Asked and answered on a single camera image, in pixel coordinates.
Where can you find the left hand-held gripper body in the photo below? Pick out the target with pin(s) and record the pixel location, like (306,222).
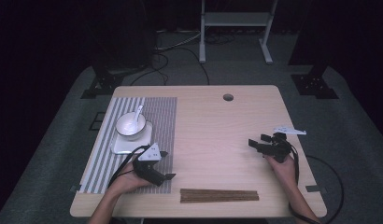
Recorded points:
(147,154)

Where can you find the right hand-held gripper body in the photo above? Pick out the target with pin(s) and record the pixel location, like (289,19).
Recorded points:
(278,149)

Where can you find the white square plate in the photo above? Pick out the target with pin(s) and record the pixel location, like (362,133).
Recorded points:
(124,147)

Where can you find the row of brown chopsticks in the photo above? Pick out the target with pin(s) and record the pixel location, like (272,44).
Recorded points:
(219,196)

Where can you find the person's right hand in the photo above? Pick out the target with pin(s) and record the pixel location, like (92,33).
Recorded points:
(286,172)

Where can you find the person's left hand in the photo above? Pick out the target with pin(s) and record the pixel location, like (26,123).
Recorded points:
(129,180)

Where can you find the grey striped placemat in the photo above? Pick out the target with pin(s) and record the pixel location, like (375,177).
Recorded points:
(163,124)

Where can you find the white ceramic bowl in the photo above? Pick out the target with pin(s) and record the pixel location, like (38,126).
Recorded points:
(127,126)

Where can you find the white ceramic spoon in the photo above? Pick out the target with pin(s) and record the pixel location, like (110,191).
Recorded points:
(137,116)

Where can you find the grey tape piece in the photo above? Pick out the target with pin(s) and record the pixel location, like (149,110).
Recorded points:
(315,188)

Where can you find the black floor socket box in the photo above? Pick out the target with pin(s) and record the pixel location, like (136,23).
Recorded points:
(96,121)

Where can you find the black stand base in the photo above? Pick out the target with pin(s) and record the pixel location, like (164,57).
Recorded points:
(102,84)
(314,85)

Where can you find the white metal stand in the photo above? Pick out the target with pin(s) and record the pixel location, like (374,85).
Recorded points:
(236,18)

